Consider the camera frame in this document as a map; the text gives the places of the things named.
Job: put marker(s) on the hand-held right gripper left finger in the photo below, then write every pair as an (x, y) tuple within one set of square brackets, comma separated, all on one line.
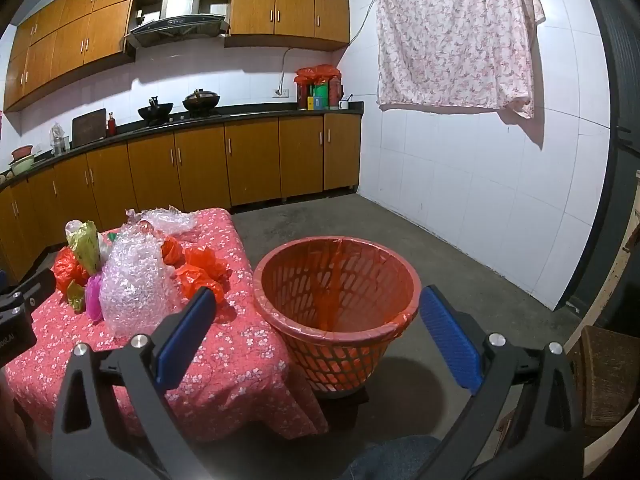
[(184, 336)]

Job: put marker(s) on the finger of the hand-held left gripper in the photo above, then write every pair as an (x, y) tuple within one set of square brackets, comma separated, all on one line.
[(35, 282)]

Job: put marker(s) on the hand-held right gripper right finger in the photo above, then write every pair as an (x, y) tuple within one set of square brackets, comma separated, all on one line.
[(450, 342)]

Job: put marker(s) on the yellow-green plastic bag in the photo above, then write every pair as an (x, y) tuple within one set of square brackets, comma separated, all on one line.
[(85, 249)]

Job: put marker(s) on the magenta plastic bag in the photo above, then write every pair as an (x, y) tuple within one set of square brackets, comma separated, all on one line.
[(94, 296)]

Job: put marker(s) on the crinkled red plastic bag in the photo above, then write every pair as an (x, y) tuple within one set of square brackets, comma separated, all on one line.
[(200, 275)]

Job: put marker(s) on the large bubble wrap roll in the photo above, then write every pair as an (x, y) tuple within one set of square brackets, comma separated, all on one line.
[(135, 280)]

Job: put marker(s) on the red plastic basket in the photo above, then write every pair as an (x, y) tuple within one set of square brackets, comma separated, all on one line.
[(282, 327)]

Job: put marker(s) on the olive yellow wrapper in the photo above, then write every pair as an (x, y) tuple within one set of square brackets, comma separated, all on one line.
[(76, 296)]

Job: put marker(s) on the red floral tablecloth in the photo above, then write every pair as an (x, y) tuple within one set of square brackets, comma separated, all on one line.
[(235, 360)]

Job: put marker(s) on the green plastic bag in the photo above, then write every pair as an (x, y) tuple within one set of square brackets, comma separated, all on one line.
[(112, 236)]

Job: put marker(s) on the green basin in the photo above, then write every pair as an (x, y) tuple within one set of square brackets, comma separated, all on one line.
[(21, 165)]

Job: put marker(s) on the person's denim-clad leg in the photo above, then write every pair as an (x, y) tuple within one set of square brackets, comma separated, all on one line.
[(395, 460)]

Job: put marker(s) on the pink basin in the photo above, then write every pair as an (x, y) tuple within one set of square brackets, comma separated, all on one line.
[(22, 152)]

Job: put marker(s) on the clear glass jar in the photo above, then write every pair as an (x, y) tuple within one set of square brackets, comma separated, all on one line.
[(59, 142)]

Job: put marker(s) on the brown woven stool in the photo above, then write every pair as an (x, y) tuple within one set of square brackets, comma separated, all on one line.
[(600, 370)]

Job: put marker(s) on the dark cutting board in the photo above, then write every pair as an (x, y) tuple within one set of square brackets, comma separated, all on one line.
[(89, 127)]

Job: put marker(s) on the wooden base cabinets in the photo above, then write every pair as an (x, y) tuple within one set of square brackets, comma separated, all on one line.
[(200, 165)]

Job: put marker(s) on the small red bottle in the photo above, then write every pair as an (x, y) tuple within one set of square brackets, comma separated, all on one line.
[(112, 126)]

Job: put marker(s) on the black wok with lid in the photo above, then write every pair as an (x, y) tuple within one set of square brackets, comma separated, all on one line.
[(201, 101)]

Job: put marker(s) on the black kitchen countertop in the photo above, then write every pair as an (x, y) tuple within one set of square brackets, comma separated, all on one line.
[(250, 109)]

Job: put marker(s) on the white mug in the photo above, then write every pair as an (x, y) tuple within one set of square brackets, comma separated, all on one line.
[(344, 104)]

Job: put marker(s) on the green box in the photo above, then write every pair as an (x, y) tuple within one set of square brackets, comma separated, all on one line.
[(320, 96)]

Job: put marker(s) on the steel range hood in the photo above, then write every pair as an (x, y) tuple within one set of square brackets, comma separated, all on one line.
[(175, 25)]

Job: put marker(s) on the red wrapped packages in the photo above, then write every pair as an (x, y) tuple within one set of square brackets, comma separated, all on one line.
[(320, 76)]

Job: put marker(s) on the pink floral hanging sheet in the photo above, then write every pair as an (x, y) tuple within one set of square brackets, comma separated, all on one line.
[(450, 35)]

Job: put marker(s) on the wooden wall cabinets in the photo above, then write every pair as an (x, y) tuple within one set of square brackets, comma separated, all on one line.
[(75, 35)]

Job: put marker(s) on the white wall socket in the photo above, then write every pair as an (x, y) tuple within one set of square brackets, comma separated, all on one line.
[(280, 93)]

